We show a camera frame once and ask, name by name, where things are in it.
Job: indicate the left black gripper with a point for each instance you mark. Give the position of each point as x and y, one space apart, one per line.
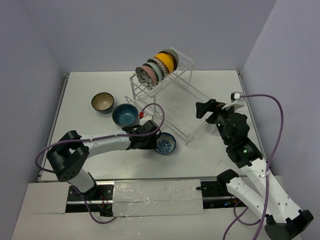
149 141

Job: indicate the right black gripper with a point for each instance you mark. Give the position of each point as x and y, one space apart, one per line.
202 108

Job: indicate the red patterned white bowl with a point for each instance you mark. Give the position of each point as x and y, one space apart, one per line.
162 66

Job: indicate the light green ceramic bowl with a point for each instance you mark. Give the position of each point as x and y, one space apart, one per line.
157 69

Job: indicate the yellow bowl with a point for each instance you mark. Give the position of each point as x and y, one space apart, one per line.
167 60

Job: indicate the leaf patterned bowl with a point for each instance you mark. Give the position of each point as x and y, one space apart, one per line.
143 78

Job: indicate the pink patterned bowl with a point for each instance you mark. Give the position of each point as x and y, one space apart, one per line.
151 72

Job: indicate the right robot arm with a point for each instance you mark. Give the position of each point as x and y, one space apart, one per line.
280 216

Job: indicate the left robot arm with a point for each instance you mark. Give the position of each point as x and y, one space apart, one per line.
68 156

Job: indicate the white slotted spatula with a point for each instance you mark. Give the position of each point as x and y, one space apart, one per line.
210 127

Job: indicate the dark blue ceramic bowl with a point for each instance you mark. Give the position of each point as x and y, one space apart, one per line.
125 115

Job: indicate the clear taped plastic sheet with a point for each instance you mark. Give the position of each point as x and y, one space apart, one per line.
157 198

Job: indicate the beige bowl black rim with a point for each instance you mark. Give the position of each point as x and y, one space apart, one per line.
103 102

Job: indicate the white wire dish rack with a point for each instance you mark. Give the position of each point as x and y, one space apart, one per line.
176 95

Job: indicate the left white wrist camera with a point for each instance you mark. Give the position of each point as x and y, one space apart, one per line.
143 118

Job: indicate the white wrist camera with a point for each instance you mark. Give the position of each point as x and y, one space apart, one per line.
143 118
237 101

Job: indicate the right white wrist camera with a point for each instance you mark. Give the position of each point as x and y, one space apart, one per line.
237 101

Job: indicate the black mounting rail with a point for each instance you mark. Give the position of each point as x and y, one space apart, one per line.
214 197

